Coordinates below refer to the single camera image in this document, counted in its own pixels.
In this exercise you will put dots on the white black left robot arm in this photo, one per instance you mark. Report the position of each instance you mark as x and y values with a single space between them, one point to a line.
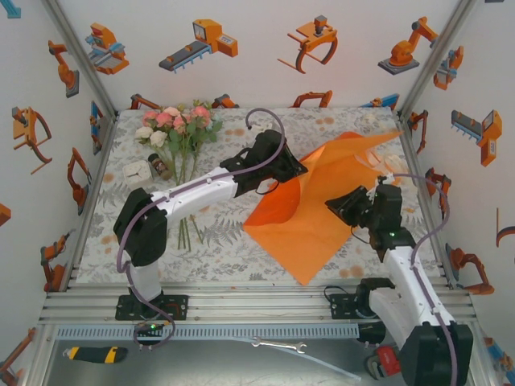
193 197

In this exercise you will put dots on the pink white artificial flower bunch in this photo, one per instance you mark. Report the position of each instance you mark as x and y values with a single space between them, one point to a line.
185 132

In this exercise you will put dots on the small green-lit circuit board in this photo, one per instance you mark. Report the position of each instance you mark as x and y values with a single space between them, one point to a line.
149 327

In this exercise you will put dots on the orange wrapping paper sheet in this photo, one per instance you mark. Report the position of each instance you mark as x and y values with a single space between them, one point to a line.
281 241

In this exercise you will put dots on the brown spice jar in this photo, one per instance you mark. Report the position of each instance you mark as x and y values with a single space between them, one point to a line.
160 165

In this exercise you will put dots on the grey floral table mat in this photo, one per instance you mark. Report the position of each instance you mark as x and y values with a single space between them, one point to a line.
225 261

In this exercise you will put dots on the black mounting bracket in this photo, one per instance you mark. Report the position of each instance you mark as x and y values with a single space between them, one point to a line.
372 333

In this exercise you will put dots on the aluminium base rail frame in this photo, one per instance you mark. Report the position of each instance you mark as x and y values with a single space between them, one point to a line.
257 309

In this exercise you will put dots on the cream lace ribbon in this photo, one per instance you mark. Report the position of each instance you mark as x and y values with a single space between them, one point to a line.
396 163

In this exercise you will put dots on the yellow black utility knife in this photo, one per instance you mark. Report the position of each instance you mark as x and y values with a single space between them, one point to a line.
96 355

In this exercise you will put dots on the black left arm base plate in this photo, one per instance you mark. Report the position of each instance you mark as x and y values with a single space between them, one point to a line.
177 307

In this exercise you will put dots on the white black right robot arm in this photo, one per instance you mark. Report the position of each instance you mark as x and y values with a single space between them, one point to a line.
406 273

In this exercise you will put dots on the white square table clock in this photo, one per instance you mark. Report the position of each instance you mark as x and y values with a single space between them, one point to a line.
136 173

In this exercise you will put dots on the aluminium side rail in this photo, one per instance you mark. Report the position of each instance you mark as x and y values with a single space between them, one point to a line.
442 257
106 140

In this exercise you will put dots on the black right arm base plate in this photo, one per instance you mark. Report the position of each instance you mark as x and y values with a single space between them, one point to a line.
342 307

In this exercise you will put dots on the aluminium corner post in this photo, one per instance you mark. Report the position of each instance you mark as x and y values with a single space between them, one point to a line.
82 60
434 60

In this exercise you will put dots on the red pipe wrench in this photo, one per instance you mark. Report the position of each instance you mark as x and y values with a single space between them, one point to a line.
386 360

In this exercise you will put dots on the silver open-end wrench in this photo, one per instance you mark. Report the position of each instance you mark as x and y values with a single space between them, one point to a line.
277 344

